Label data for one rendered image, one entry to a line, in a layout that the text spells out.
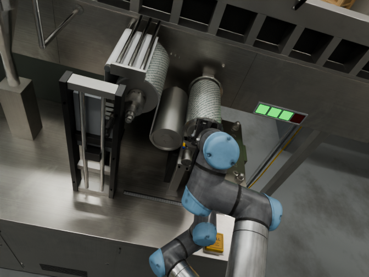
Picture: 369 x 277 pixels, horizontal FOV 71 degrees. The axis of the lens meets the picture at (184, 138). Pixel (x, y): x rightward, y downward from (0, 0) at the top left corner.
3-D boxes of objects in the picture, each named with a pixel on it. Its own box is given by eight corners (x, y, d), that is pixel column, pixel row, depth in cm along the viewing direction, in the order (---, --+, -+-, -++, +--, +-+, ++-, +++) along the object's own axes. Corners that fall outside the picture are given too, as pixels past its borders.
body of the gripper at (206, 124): (219, 122, 81) (229, 126, 69) (212, 149, 82) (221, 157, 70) (195, 117, 80) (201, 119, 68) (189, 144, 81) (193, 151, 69)
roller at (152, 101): (114, 107, 89) (116, 73, 79) (130, 67, 106) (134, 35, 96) (154, 117, 90) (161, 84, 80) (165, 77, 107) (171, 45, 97)
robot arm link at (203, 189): (225, 228, 57) (244, 182, 56) (177, 210, 57) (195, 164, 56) (221, 214, 65) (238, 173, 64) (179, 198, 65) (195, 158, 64)
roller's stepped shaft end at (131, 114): (122, 124, 77) (122, 116, 75) (127, 111, 81) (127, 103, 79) (132, 126, 77) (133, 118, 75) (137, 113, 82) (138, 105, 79)
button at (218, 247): (204, 250, 101) (206, 248, 99) (205, 232, 106) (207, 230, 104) (222, 253, 102) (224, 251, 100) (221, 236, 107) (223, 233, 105)
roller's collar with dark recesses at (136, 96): (121, 113, 82) (123, 98, 78) (126, 101, 86) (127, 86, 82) (141, 118, 83) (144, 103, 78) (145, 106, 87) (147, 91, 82)
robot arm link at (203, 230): (188, 245, 84) (195, 234, 78) (190, 214, 91) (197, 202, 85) (211, 249, 85) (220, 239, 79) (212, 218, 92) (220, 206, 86)
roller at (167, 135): (147, 147, 100) (152, 125, 92) (158, 104, 118) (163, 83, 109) (178, 153, 102) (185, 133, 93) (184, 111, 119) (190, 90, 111)
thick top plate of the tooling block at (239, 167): (206, 188, 111) (210, 181, 107) (208, 125, 139) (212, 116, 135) (241, 196, 113) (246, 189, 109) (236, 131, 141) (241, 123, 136)
